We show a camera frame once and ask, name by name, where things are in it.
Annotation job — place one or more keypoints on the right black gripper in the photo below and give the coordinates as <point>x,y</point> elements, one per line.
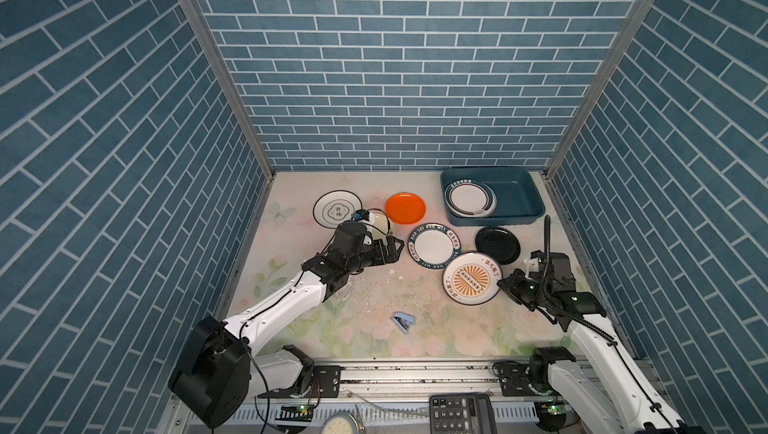
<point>510,285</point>

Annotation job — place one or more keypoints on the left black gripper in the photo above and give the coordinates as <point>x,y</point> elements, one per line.
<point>391,256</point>

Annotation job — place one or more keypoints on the white plate orange sunburst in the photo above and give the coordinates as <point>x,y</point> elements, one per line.
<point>472,279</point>

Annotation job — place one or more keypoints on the white plate green red rim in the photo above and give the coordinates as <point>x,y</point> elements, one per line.
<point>468,199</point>

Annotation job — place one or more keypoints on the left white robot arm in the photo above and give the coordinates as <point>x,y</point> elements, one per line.
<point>249,331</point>

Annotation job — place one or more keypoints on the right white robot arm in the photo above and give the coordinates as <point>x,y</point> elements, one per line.
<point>627,402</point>

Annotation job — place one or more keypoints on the teal plastic bin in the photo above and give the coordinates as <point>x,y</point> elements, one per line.
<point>518,199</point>

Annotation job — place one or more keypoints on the cream plate black brushstroke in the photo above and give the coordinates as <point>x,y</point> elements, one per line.
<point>379,224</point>

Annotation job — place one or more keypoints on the white plate hao shi rim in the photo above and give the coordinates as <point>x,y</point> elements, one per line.
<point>433,246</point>

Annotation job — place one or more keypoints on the small orange plate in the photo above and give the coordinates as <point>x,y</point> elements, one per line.
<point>405,208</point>

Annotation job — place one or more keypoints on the small black plate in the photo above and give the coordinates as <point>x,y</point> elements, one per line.
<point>498,243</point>

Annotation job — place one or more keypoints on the small blue stapler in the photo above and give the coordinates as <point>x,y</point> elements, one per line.
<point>403,321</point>

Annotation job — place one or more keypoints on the white plate green cloud motif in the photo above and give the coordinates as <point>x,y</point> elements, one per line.
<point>335,207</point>

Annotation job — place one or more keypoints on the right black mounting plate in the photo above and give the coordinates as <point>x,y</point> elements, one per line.
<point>513,378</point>

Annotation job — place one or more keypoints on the black mounting plate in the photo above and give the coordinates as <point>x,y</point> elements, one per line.
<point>513,378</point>
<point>326,381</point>

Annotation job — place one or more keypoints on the black calculator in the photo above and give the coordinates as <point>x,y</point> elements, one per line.
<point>461,414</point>

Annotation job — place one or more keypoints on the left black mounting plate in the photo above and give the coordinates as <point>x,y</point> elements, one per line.
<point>326,381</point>

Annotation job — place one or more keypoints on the round white clock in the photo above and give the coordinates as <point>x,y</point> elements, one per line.
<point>342,423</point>

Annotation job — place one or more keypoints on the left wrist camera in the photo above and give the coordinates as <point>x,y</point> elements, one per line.
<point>364,216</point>

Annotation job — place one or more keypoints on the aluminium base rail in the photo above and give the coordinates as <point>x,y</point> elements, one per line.
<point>420,377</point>

